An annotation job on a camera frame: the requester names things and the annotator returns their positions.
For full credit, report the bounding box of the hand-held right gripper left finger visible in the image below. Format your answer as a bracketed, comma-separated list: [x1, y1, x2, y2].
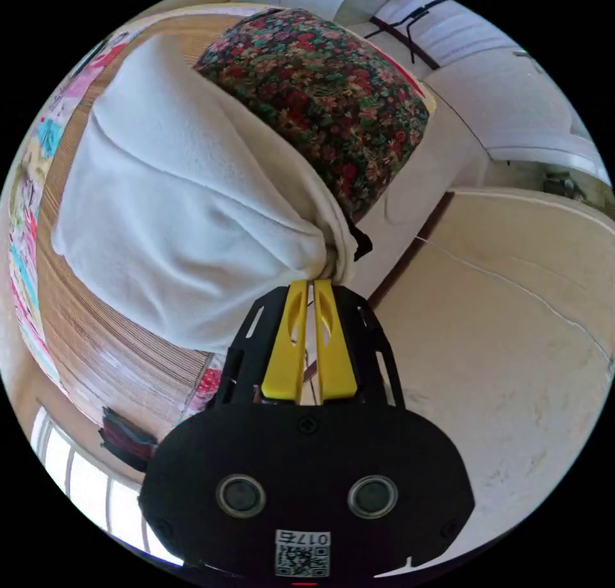
[261, 280, 309, 402]

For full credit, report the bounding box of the floral rolled blanket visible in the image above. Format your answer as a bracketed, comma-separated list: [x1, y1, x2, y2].
[193, 8, 431, 222]

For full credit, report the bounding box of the white fleece garment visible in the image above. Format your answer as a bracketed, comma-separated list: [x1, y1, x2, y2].
[50, 32, 359, 356]

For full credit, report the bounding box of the bed with woven mat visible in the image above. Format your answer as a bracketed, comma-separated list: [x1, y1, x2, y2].
[6, 5, 273, 436]

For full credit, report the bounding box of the pile of clothes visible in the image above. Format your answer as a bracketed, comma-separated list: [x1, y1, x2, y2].
[97, 407, 160, 475]

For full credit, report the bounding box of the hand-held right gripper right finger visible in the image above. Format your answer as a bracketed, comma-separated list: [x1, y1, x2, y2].
[313, 279, 358, 401]

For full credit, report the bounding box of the window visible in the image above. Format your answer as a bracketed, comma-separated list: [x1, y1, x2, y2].
[28, 404, 185, 567]

